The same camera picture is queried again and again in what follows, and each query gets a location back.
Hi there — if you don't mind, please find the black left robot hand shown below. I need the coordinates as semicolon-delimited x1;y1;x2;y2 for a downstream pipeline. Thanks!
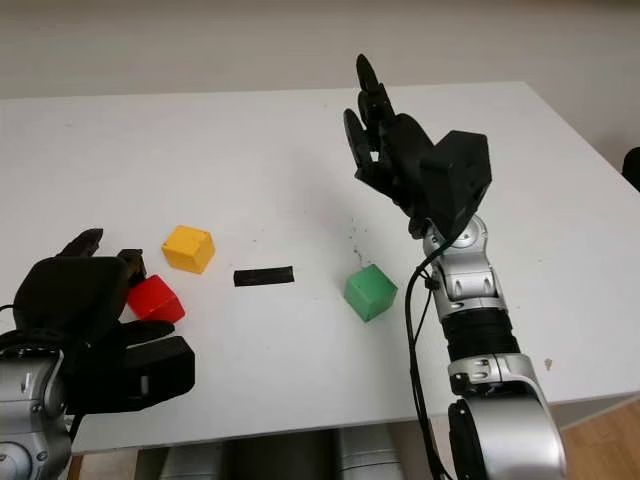
13;228;176;376

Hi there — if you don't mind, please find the black tape strip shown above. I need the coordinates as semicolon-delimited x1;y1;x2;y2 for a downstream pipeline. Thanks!
233;265;295;289

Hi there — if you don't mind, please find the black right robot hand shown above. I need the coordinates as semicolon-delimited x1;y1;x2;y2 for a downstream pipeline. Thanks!
342;53;435;239

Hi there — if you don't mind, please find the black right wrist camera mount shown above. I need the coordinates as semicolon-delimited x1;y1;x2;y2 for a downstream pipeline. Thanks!
419;129;494;239

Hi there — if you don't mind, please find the green wooden block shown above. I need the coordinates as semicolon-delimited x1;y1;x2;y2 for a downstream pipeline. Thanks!
343;264;399;324

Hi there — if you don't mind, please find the yellow wooden block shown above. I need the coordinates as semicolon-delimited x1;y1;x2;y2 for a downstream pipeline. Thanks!
160;225;217;275

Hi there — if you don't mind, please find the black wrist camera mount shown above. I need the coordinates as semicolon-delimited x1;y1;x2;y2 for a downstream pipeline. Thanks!
64;335;196;414
419;129;494;239

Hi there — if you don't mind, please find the red wooden block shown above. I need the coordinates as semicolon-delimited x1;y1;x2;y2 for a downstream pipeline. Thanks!
126;274;186;323

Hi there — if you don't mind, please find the black chair part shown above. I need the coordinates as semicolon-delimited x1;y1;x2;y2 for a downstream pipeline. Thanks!
623;147;640;191

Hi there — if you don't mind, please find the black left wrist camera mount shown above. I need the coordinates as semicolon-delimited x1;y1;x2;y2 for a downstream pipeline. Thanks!
64;335;196;414

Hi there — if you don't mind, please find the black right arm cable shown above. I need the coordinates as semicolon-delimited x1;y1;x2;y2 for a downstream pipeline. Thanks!
405;239;451;480

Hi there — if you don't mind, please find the grey robot torso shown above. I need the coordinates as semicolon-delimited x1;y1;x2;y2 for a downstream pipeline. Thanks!
159;424;426;480

